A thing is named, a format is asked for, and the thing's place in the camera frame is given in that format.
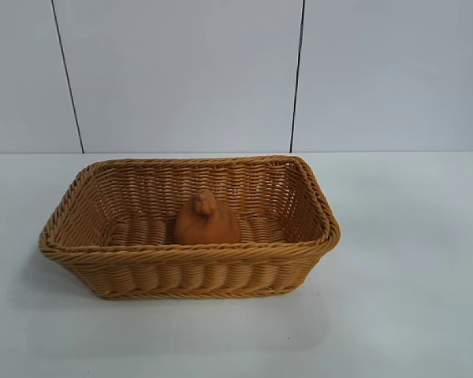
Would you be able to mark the orange-brown lumpy bread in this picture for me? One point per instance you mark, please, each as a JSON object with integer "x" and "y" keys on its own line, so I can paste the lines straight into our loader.
{"x": 207, "y": 224}

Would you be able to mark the woven wicker basket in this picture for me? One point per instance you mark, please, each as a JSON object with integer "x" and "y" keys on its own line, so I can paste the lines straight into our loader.
{"x": 189, "y": 267}

